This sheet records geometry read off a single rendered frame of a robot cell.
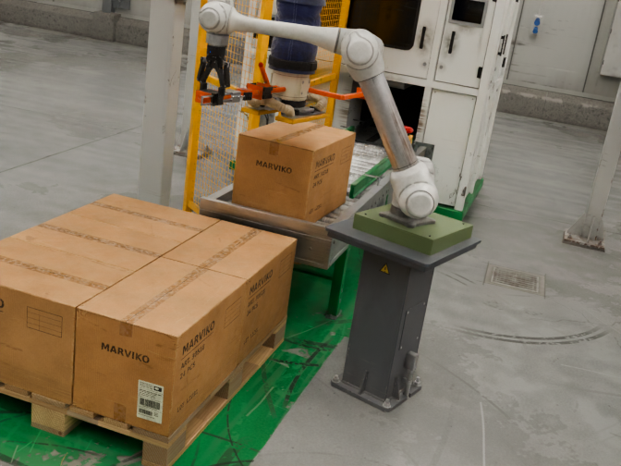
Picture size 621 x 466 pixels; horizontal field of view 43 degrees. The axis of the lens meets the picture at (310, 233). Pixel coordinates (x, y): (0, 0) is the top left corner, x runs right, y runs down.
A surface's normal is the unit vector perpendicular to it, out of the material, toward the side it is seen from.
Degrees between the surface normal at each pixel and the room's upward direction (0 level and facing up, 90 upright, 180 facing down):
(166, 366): 90
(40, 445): 0
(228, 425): 0
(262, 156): 90
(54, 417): 90
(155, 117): 90
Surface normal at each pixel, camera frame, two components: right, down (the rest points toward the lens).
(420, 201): 0.00, 0.40
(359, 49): -0.08, 0.21
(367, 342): -0.59, 0.19
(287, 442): 0.14, -0.94
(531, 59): -0.29, 0.28
